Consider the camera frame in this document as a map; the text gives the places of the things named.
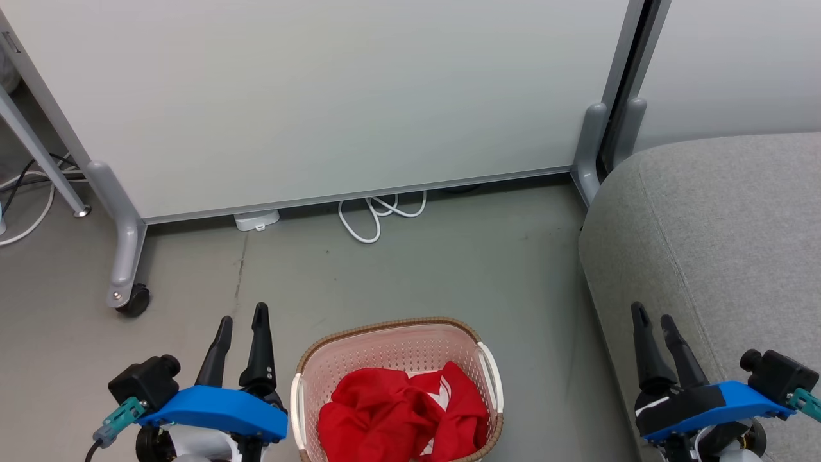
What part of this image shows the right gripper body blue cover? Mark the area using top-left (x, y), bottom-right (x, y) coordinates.
top-left (634, 381), bottom-right (797, 445)

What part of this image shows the grey metal table leg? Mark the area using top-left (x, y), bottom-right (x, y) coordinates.
top-left (0, 83), bottom-right (92, 219)

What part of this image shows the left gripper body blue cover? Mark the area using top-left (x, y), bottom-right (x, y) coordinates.
top-left (136, 385), bottom-right (289, 445)

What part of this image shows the wide white partition panel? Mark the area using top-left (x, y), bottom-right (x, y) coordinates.
top-left (0, 0), bottom-right (646, 227)

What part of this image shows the right black cable teal plug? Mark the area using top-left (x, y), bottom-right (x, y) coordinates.
top-left (788, 388), bottom-right (821, 424)

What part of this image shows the white power adapter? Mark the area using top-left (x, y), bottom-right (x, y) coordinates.
top-left (233, 209), bottom-right (281, 232)

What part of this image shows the black floor cable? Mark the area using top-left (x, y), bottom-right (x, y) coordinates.
top-left (0, 153), bottom-right (86, 201)

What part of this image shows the grey fabric sofa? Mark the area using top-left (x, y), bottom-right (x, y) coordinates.
top-left (578, 132), bottom-right (821, 462)

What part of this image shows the left black cable teal plug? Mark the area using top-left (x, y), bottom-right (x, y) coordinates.
top-left (85, 396), bottom-right (148, 462)

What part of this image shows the white looped power cable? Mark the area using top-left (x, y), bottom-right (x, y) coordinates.
top-left (337, 191), bottom-right (428, 245)

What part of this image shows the red garment with white trim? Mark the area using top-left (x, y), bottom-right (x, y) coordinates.
top-left (317, 368), bottom-right (444, 462)

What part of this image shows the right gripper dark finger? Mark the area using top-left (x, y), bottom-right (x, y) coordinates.
top-left (660, 314), bottom-right (711, 389)
top-left (631, 302), bottom-right (678, 395)

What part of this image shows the pink laundry basket brown rim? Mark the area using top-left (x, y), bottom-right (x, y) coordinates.
top-left (290, 316), bottom-right (505, 462)

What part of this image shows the short grey partition foot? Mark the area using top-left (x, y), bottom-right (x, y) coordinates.
top-left (570, 103), bottom-right (608, 209)
top-left (613, 96), bottom-right (648, 171)

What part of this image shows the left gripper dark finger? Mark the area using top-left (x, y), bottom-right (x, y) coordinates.
top-left (195, 316), bottom-right (233, 388)
top-left (239, 302), bottom-right (284, 404)

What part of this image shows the white floor cable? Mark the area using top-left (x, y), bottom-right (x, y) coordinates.
top-left (0, 168), bottom-right (62, 248)

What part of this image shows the long grey partition foot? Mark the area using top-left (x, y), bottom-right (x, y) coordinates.
top-left (85, 160), bottom-right (149, 310)

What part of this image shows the black caster wheel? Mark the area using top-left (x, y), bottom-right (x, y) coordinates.
top-left (115, 284), bottom-right (152, 319)

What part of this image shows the black cable teal plug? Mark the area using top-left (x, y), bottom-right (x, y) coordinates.
top-left (85, 396), bottom-right (148, 462)
top-left (788, 388), bottom-right (821, 424)

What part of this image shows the narrow white partition panel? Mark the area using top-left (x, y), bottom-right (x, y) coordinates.
top-left (614, 0), bottom-right (821, 169)

